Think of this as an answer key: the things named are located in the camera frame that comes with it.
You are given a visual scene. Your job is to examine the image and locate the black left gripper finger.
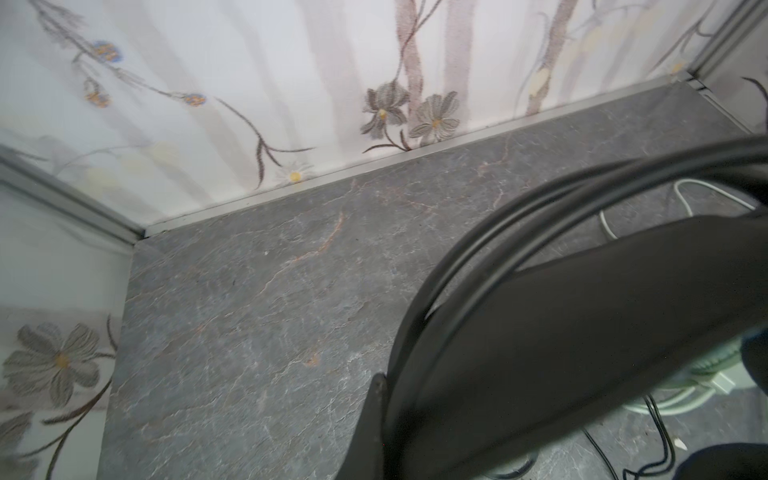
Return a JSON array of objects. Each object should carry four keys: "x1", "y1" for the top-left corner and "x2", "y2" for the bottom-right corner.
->
[{"x1": 335, "y1": 373, "x2": 389, "y2": 480}]

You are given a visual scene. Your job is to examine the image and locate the black blue headphones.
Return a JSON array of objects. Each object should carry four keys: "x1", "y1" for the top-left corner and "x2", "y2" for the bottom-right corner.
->
[{"x1": 380, "y1": 136, "x2": 767, "y2": 479}]

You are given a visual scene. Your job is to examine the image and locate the mint green headphones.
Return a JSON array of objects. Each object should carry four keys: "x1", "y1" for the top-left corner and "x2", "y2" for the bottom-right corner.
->
[{"x1": 652, "y1": 338, "x2": 757, "y2": 416}]

